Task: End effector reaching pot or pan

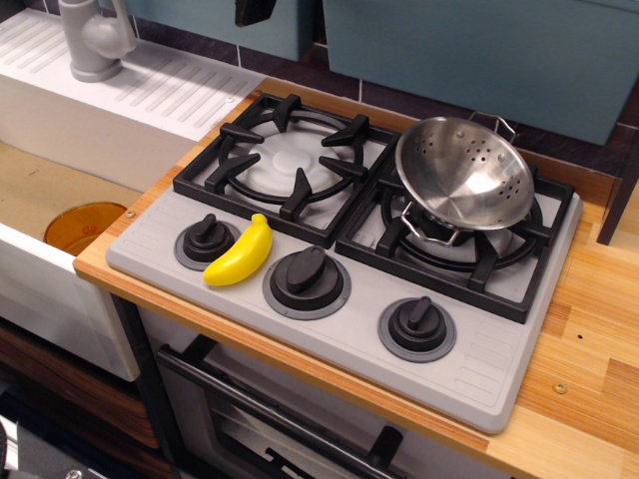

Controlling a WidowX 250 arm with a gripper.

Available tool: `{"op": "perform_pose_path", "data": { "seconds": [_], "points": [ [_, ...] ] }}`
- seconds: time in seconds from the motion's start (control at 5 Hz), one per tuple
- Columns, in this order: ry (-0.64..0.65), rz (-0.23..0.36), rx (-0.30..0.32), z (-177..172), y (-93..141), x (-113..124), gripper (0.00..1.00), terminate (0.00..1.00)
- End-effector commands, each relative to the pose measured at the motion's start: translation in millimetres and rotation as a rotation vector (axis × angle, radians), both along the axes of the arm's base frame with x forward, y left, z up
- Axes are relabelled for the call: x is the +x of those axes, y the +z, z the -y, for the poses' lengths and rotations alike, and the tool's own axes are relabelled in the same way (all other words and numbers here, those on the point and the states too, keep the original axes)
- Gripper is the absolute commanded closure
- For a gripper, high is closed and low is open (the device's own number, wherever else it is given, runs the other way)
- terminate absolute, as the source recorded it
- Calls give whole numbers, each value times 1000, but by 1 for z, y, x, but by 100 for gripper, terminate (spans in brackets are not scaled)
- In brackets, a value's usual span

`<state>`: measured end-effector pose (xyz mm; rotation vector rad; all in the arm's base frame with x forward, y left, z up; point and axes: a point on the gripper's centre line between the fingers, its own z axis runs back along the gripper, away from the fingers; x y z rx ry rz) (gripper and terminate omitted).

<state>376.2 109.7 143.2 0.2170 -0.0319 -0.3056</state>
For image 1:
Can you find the stainless steel colander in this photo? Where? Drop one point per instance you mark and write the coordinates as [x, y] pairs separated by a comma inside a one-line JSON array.
[[465, 176]]

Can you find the black right stove knob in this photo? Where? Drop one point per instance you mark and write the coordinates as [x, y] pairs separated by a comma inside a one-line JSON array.
[[417, 330]]

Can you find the black right burner grate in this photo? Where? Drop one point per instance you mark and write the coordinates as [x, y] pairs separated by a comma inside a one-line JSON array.
[[511, 273]]

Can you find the toy oven door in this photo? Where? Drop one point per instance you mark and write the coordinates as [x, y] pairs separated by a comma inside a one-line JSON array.
[[222, 433]]

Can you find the black middle stove knob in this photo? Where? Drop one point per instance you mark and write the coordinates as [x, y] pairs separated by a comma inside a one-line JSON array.
[[307, 285]]

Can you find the grey toy stove top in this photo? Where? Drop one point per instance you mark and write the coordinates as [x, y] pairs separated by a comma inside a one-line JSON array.
[[477, 382]]

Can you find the black left stove knob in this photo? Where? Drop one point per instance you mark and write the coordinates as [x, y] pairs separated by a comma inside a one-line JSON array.
[[201, 243]]

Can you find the grey toy faucet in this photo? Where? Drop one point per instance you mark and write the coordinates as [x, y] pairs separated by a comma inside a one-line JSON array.
[[96, 43]]

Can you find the dark wooden post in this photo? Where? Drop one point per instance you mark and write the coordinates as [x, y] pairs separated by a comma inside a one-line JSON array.
[[626, 180]]

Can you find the teal left wall cabinet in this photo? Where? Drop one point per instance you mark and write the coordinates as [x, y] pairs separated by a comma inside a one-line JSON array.
[[203, 27]]

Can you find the yellow toy banana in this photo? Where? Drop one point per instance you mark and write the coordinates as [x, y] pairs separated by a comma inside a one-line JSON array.
[[245, 257]]

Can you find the black left burner grate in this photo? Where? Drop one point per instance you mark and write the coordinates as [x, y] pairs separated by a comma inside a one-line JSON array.
[[301, 167]]

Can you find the teal wall cabinet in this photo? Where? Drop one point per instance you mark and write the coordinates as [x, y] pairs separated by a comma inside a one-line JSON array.
[[203, 27], [567, 67]]

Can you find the black stove knob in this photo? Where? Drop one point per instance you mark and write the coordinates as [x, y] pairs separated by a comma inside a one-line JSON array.
[[417, 330], [307, 285], [201, 243]]

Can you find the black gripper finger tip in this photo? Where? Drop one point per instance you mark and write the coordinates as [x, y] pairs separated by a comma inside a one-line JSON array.
[[251, 12]]

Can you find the black oven door handle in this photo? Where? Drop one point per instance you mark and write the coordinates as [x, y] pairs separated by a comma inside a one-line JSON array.
[[189, 365]]

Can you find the white toy sink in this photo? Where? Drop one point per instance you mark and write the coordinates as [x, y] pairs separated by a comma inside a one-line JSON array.
[[66, 143]]

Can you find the black burner grate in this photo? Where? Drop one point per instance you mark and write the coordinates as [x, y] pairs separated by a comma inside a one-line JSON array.
[[301, 167], [511, 273]]

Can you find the teal right wall cabinet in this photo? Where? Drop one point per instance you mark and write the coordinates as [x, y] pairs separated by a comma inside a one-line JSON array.
[[567, 67]]

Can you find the orange plastic plate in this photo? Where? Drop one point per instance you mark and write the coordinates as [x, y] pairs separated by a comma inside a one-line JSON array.
[[73, 230]]

